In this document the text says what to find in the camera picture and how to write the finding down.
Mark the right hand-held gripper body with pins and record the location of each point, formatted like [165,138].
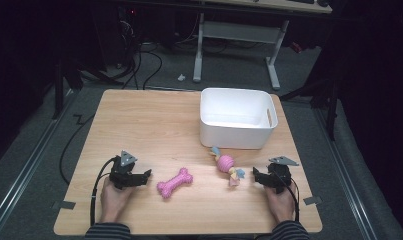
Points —
[279,176]

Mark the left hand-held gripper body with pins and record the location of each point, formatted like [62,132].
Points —
[121,175]

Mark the person's left hand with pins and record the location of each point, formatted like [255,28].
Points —
[113,201]

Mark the person's right hand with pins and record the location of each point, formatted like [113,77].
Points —
[282,205]

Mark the pink spiky bone toy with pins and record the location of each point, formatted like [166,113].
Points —
[175,182]

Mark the grey tape strip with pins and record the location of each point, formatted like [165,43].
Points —
[65,205]
[312,200]

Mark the white plastic bin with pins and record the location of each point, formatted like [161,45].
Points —
[237,133]

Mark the black metal stand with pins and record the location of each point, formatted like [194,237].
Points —
[59,93]
[325,96]

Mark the small white scrap on floor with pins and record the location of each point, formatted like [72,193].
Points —
[181,77]

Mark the desk with white metal legs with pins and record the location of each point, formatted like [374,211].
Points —
[239,32]

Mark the metal floor rail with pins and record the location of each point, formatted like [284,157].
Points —
[25,163]
[347,176]

